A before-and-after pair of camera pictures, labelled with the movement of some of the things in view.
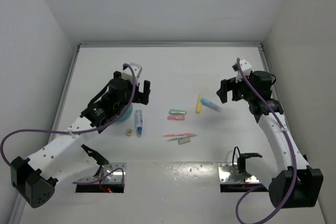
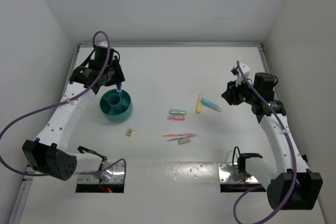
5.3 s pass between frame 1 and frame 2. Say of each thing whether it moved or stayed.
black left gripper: moved
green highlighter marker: stayed
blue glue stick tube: moved
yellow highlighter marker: stayed
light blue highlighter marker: stayed
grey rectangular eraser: stayed
